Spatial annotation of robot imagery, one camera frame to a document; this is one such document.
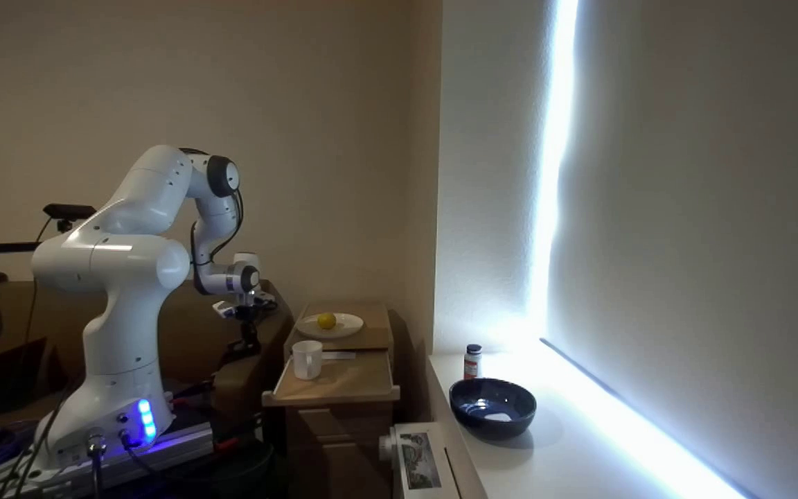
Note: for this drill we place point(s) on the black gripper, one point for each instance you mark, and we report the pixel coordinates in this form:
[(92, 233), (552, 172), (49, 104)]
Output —
[(245, 305)]

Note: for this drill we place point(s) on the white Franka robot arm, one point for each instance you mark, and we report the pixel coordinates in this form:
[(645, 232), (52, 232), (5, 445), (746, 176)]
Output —
[(124, 268)]

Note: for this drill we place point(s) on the light wooden drawer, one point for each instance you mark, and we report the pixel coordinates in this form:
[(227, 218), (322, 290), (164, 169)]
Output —
[(353, 379)]

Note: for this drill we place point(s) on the white mug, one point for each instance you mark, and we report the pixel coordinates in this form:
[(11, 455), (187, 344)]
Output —
[(307, 362)]

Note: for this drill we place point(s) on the yellow lemon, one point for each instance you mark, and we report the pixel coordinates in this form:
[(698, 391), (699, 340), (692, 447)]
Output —
[(325, 323)]

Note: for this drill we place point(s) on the white flat rectangular item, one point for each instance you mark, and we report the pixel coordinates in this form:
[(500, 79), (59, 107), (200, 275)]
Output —
[(340, 352)]

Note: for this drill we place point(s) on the white round plate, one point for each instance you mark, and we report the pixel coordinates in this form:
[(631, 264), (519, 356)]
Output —
[(349, 326)]

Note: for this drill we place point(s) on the light wooden cabinet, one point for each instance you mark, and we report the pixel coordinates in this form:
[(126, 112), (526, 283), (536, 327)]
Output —
[(362, 433)]

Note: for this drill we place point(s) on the small red bottle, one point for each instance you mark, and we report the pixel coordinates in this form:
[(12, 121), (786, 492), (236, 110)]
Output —
[(472, 362)]

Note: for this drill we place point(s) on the dark blue bowl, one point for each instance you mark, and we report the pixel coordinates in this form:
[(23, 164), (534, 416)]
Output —
[(493, 406)]

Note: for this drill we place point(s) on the white window blind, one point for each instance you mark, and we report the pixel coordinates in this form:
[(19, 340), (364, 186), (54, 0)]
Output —
[(714, 232)]

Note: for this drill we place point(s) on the aluminium rail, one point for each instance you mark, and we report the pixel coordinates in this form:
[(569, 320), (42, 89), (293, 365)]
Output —
[(96, 467)]

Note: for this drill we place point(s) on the black camera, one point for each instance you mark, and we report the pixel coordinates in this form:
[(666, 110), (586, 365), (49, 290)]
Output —
[(67, 212)]

